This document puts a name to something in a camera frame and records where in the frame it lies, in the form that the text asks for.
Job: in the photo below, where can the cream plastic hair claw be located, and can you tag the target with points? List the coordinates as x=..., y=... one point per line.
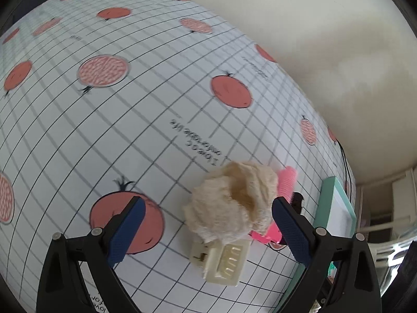
x=220, y=264

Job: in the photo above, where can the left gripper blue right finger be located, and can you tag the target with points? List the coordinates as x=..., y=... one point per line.
x=339, y=272

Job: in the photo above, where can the black toy car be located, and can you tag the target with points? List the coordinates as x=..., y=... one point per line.
x=297, y=205

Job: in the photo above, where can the pomegranate grid tablecloth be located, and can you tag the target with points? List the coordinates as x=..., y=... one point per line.
x=104, y=98

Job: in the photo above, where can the teal shallow box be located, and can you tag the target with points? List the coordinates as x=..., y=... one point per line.
x=325, y=228

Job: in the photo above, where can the white shelf unit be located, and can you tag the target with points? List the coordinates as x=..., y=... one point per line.
x=387, y=217

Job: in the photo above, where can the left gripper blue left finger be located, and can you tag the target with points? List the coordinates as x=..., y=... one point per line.
x=62, y=287

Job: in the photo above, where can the cream lace scrunchie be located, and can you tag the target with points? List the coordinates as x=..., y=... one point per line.
x=231, y=202

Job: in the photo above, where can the pink hair roller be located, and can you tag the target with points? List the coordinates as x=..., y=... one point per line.
x=287, y=178

